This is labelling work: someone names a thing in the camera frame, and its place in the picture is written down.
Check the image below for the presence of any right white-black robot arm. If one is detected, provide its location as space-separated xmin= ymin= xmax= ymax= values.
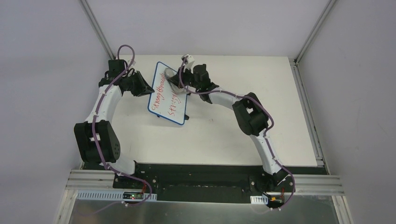
xmin=165 ymin=64 xmax=288 ymax=191

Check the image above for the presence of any left white cable duct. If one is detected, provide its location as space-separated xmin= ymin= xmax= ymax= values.
xmin=76 ymin=190 xmax=157 ymax=202

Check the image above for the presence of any blue-framed small whiteboard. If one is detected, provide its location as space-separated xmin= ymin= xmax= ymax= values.
xmin=148 ymin=62 xmax=187 ymax=125

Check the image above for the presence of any right aluminium frame post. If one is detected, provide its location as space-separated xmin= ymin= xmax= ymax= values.
xmin=294 ymin=0 xmax=338 ymax=66

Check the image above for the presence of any left aluminium frame post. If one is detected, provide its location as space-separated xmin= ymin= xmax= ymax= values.
xmin=78 ymin=0 xmax=116 ymax=59

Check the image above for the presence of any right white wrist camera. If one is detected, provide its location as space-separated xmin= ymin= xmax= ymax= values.
xmin=181 ymin=54 xmax=195 ymax=72

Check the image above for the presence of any right white cable duct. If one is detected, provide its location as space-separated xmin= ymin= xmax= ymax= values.
xmin=250 ymin=195 xmax=269 ymax=205

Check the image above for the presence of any aluminium frame post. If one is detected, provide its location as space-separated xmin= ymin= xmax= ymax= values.
xmin=78 ymin=0 xmax=116 ymax=59
xmin=294 ymin=0 xmax=338 ymax=66

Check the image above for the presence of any front aluminium frame rail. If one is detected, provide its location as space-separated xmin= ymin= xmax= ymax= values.
xmin=65 ymin=169 xmax=345 ymax=196

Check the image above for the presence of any purple cable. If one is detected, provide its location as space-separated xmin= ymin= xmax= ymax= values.
xmin=91 ymin=44 xmax=153 ymax=207
xmin=177 ymin=57 xmax=296 ymax=214

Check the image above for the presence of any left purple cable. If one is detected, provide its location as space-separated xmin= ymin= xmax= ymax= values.
xmin=91 ymin=44 xmax=153 ymax=207

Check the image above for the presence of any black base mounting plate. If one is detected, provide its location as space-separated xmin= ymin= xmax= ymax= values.
xmin=113 ymin=163 xmax=328 ymax=205

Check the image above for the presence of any white cable duct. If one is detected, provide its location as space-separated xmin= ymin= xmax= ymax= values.
xmin=76 ymin=190 xmax=157 ymax=202
xmin=250 ymin=195 xmax=269 ymax=205

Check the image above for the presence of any right side aluminium rail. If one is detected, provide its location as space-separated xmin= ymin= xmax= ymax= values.
xmin=289 ymin=58 xmax=331 ymax=174

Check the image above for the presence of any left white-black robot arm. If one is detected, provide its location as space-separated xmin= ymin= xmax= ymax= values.
xmin=74 ymin=59 xmax=154 ymax=189

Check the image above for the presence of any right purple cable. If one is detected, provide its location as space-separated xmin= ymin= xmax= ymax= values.
xmin=177 ymin=57 xmax=296 ymax=214

